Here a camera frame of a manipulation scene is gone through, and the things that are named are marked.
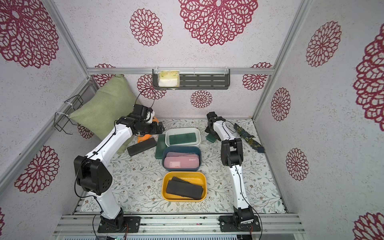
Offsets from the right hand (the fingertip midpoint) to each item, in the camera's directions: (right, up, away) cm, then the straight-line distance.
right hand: (213, 131), depth 111 cm
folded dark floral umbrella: (+25, -6, -4) cm, 26 cm away
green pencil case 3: (-3, -5, -9) cm, 11 cm away
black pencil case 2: (-26, -28, -23) cm, 45 cm away
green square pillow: (-65, +15, -26) cm, 72 cm away
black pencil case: (-19, -32, -29) cm, 48 cm away
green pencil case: (-23, -5, -4) cm, 24 cm away
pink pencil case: (-22, -19, -21) cm, 36 cm away
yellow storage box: (-13, -28, -22) cm, 38 cm away
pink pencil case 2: (-23, -15, -16) cm, 32 cm away
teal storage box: (-17, -12, -13) cm, 25 cm away
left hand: (-36, 0, -23) cm, 43 cm away
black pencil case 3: (-51, -11, -8) cm, 52 cm away
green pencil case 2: (-38, -10, -8) cm, 40 cm away
